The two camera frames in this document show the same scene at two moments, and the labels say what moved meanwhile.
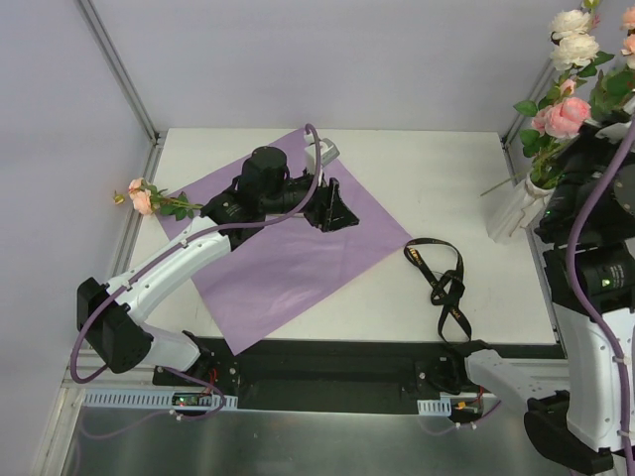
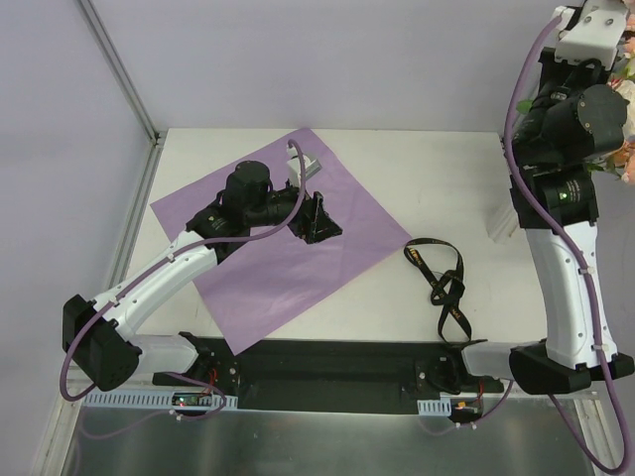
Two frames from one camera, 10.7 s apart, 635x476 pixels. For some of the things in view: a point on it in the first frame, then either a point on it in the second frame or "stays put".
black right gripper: x=560 y=199 -> x=548 y=60
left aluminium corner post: x=158 y=138 stays put
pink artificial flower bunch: x=147 y=198 -> x=623 y=163
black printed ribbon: x=445 y=289 stays put
